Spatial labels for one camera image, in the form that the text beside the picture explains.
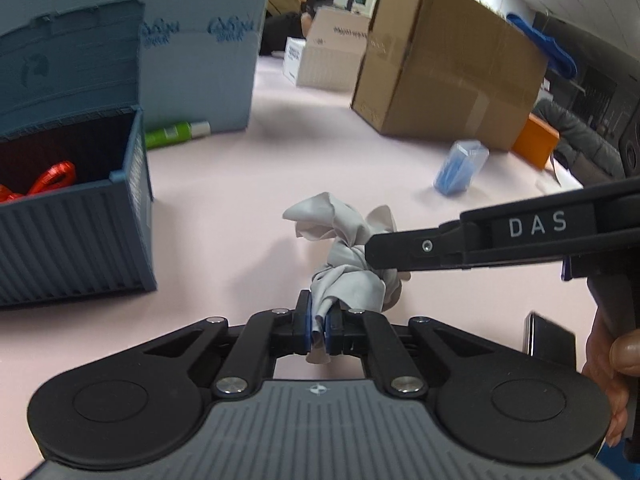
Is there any dark padded jacket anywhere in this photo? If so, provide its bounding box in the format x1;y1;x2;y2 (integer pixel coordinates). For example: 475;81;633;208
532;97;626;186

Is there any white cardboard box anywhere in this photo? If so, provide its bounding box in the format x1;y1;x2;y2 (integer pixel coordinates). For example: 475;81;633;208
296;7;373;92

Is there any blue ribbed container box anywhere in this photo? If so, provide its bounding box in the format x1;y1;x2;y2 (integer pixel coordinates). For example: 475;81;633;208
0;0;158;308

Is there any grey cloth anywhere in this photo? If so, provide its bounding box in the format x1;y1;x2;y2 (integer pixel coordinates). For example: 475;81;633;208
282;191;412;363

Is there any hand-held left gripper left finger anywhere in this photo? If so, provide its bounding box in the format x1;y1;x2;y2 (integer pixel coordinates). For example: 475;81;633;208
142;290;313;398

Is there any red ribbon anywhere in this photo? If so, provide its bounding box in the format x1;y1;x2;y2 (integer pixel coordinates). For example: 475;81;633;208
0;160;77;203

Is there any person's right hand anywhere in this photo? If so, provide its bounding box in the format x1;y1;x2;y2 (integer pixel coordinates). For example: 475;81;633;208
581;304;640;448

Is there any small white box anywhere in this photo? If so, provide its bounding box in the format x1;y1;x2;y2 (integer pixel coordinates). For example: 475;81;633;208
282;37;307;86

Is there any white paper sheet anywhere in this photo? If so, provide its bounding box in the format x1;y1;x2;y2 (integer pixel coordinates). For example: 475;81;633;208
537;157;586;193

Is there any clear box of blue pieces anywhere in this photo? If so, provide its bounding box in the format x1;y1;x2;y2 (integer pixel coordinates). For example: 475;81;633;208
432;140;491;197

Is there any large light blue carton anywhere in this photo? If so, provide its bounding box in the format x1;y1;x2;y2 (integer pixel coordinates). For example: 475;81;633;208
0;0;273;133

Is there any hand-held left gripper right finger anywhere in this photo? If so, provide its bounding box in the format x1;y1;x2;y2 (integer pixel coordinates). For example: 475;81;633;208
325;305;506;398

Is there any green tube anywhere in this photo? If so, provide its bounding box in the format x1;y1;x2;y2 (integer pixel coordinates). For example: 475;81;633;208
144;120;212;150

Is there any orange box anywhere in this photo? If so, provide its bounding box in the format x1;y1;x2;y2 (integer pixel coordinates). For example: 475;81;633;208
510;112;561;171

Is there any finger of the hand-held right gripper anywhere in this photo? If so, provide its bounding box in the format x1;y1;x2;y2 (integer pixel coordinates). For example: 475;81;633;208
364;176;640;275

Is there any brown cardboard box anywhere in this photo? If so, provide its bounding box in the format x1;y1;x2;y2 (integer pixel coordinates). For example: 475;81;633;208
350;0;550;152

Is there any black phone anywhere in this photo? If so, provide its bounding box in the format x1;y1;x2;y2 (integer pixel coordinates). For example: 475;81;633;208
522;311;577;367

